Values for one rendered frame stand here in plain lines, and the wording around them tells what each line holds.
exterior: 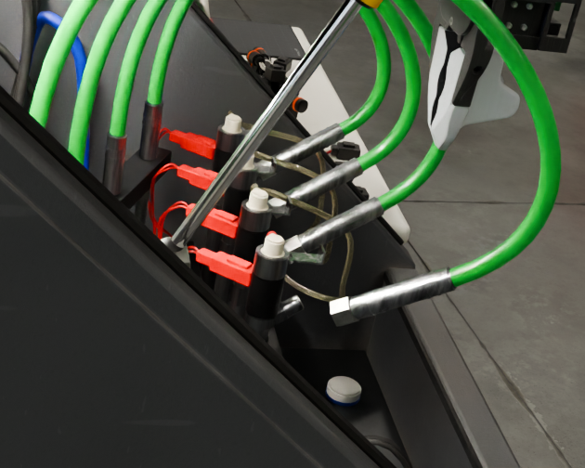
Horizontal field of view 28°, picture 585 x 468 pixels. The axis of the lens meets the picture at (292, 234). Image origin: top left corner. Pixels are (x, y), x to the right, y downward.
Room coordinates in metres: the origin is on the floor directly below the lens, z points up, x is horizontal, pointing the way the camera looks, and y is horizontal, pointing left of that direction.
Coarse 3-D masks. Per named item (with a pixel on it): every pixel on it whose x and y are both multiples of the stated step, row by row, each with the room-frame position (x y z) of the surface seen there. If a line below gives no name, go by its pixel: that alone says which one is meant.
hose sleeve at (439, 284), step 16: (432, 272) 0.75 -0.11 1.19; (448, 272) 0.74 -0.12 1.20; (384, 288) 0.75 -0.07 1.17; (400, 288) 0.74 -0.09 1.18; (416, 288) 0.74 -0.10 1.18; (432, 288) 0.74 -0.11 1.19; (448, 288) 0.74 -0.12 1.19; (352, 304) 0.75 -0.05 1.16; (368, 304) 0.74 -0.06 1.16; (384, 304) 0.74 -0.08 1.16; (400, 304) 0.74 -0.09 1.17
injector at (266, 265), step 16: (256, 256) 0.83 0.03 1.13; (288, 256) 0.83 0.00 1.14; (256, 272) 0.82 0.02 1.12; (272, 272) 0.82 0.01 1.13; (256, 288) 0.82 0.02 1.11; (272, 288) 0.82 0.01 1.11; (256, 304) 0.82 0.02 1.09; (272, 304) 0.82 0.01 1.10; (288, 304) 0.84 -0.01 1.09; (256, 320) 0.82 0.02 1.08; (272, 320) 0.83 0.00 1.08
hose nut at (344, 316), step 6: (336, 300) 0.75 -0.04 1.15; (342, 300) 0.75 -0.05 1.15; (348, 300) 0.75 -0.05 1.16; (330, 306) 0.75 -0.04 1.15; (336, 306) 0.75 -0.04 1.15; (342, 306) 0.75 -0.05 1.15; (348, 306) 0.74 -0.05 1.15; (336, 312) 0.74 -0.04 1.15; (342, 312) 0.74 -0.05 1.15; (348, 312) 0.74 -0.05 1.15; (336, 318) 0.74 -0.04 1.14; (342, 318) 0.74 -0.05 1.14; (348, 318) 0.74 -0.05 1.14; (354, 318) 0.74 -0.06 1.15; (336, 324) 0.74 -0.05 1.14; (342, 324) 0.74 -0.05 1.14
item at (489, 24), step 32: (96, 0) 0.77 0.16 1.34; (480, 0) 0.75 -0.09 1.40; (64, 32) 0.77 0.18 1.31; (512, 64) 0.74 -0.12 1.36; (544, 96) 0.74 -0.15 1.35; (544, 128) 0.73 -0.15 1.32; (544, 160) 0.73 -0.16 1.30; (544, 192) 0.73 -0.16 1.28; (544, 224) 0.74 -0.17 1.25; (480, 256) 0.74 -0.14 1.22; (512, 256) 0.73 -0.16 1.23
